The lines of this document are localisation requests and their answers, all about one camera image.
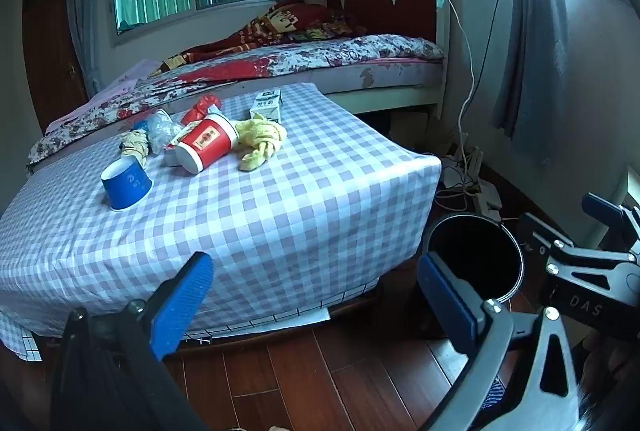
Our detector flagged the wide grey curtain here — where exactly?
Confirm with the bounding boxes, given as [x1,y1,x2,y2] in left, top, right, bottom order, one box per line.
[492,0,571,162]

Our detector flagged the clear plastic bag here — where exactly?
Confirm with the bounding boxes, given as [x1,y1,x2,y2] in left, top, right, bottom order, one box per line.
[145,109,183,155]

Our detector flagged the red paper cup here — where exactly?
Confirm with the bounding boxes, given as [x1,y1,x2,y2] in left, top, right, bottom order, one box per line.
[174,112,240,175]

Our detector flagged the beige cloth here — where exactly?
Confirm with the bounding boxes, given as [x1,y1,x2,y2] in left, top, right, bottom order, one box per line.
[120,131,151,169]

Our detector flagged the brown wooden door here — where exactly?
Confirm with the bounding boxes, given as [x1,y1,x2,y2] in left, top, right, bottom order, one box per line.
[22,0,91,132]

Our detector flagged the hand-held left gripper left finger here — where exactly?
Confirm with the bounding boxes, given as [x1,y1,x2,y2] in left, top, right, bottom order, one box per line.
[50,252,216,431]

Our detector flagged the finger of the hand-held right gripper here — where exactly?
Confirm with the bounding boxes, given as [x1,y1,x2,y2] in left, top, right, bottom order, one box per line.
[517,212,640,284]
[582,192,640,262]

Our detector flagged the white cable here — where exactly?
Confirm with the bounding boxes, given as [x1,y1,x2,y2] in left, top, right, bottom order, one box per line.
[432,0,476,162]

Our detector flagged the white router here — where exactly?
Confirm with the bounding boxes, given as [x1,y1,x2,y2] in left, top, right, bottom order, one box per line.
[452,131,485,184]

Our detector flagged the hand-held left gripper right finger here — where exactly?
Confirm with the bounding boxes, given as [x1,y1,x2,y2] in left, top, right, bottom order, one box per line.
[417,252,586,431]

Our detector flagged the small metal can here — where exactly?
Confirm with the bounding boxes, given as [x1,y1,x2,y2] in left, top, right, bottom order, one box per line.
[164,137,193,168]

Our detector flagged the white green carton box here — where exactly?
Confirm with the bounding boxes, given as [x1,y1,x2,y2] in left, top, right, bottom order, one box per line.
[249,90,282,124]

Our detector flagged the black cable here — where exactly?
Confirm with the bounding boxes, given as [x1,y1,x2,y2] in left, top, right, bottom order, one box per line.
[465,0,513,162]

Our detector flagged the blue white striped slipper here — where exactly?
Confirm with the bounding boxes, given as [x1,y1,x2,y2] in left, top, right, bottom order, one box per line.
[479,376,507,412]

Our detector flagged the white power strip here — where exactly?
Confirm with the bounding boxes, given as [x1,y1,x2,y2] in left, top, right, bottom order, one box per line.
[472,183,503,218]

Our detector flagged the black trash bin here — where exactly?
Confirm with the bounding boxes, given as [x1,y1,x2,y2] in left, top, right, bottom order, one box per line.
[420,212,525,339]

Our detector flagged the red plastic bag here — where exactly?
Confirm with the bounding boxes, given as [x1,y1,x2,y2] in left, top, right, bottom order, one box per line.
[180,94,222,126]

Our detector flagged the blue paper cup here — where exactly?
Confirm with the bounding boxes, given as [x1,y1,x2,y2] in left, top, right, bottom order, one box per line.
[100,157,153,212]

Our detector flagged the yellow cloth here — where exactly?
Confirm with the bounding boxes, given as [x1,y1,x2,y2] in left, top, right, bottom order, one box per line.
[235,112,288,172]

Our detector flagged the bed with red headboard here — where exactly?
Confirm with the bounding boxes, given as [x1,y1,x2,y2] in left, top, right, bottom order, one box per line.
[27,0,453,172]

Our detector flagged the red printed blanket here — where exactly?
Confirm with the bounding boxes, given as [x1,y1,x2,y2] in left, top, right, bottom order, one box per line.
[160,0,368,72]

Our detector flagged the pink cloth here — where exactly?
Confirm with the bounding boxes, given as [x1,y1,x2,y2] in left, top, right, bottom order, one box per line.
[47,58,163,132]

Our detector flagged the floral bed sheet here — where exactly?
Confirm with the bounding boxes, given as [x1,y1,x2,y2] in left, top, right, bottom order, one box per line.
[27,35,446,166]

